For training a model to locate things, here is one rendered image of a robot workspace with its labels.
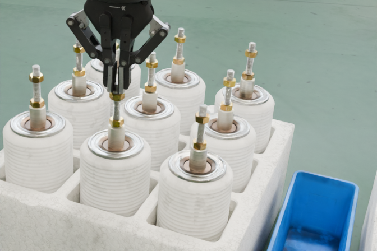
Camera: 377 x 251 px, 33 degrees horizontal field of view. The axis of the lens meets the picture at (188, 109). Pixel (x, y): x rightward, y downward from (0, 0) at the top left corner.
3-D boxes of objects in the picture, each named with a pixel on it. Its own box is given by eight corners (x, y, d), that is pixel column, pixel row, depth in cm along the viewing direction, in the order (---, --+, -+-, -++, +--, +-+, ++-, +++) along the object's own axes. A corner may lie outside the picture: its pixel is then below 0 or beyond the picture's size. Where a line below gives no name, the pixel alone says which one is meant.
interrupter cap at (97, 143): (123, 168, 81) (123, 163, 80) (76, 149, 84) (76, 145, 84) (154, 143, 87) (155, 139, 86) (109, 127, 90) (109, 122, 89)
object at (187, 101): (190, 190, 108) (199, 96, 100) (136, 179, 110) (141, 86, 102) (201, 162, 117) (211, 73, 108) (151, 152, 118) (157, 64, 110)
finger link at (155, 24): (143, 6, 74) (130, 18, 75) (170, 35, 76) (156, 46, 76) (147, 0, 77) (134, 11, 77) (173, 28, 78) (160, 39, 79)
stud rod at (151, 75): (145, 99, 94) (147, 52, 91) (148, 97, 95) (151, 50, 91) (151, 101, 94) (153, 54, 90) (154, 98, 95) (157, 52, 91)
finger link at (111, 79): (117, 60, 81) (115, 87, 82) (112, 59, 81) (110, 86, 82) (113, 66, 79) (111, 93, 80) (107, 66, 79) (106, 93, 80)
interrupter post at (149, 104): (145, 105, 97) (146, 86, 95) (159, 108, 96) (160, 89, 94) (138, 111, 95) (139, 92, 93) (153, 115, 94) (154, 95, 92)
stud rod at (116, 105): (120, 132, 85) (121, 82, 81) (119, 136, 84) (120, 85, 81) (112, 132, 85) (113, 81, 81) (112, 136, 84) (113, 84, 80)
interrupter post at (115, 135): (118, 153, 84) (118, 131, 82) (103, 147, 85) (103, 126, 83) (128, 145, 86) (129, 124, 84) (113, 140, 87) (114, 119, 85)
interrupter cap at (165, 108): (137, 94, 99) (137, 91, 99) (181, 106, 97) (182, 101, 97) (115, 115, 93) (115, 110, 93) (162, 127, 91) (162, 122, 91)
